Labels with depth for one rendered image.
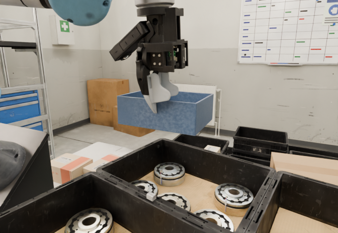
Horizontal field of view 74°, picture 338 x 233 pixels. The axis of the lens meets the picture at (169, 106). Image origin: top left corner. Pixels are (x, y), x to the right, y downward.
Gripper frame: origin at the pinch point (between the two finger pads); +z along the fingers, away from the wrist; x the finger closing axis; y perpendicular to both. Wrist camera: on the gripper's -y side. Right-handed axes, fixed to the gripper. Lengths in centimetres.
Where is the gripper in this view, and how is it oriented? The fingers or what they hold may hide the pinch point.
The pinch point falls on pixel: (153, 106)
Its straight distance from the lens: 49.8
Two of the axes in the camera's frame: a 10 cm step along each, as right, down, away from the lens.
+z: 0.5, 9.4, 3.3
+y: 8.9, 1.1, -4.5
